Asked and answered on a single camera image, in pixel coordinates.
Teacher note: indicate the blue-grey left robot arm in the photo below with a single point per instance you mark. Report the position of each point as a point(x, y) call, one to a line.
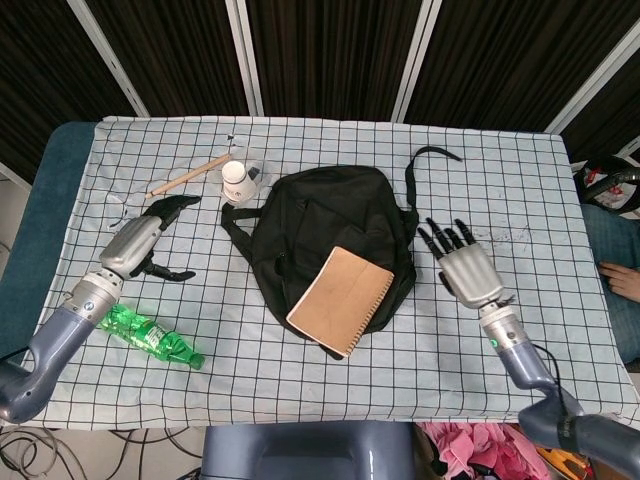
point(55, 330)

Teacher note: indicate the person's blue jeans leg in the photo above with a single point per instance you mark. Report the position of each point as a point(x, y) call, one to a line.
point(610, 235)

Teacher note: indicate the person's bare hand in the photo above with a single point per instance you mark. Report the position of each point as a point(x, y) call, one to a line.
point(625, 280)

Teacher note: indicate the teal padded table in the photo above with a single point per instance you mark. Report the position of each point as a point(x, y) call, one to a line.
point(30, 225)

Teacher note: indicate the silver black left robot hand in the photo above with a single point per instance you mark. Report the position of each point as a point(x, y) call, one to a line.
point(130, 245)

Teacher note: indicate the green plastic bottle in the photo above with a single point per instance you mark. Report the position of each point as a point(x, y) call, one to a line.
point(150, 335)

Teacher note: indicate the black backpack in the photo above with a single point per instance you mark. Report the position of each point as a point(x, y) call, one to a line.
point(320, 215)

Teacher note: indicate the white black checkered tablecloth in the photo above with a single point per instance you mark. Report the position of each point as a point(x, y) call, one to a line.
point(450, 360)

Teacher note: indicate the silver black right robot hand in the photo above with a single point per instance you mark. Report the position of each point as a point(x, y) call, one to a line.
point(472, 277)

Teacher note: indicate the white paper cup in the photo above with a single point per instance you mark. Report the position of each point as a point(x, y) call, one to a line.
point(237, 182)

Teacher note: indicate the wooden stick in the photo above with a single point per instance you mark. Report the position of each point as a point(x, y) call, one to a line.
point(187, 176)

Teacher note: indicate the yellow tool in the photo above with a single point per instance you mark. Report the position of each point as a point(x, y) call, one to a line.
point(560, 457)

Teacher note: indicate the black bag with red label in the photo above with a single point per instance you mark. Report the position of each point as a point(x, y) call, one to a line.
point(600, 172)

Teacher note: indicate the blue-grey robot torso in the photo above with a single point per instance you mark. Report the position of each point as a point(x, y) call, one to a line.
point(300, 450)

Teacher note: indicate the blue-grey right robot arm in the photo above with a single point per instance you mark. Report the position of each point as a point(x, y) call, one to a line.
point(525, 365)

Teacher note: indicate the brown spiral notebook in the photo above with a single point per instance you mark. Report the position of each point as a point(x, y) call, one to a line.
point(340, 300)

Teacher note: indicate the dark partition screen white frames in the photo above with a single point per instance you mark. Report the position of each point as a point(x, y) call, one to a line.
point(325, 50)

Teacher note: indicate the pink cloth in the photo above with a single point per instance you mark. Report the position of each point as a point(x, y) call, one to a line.
point(475, 445)

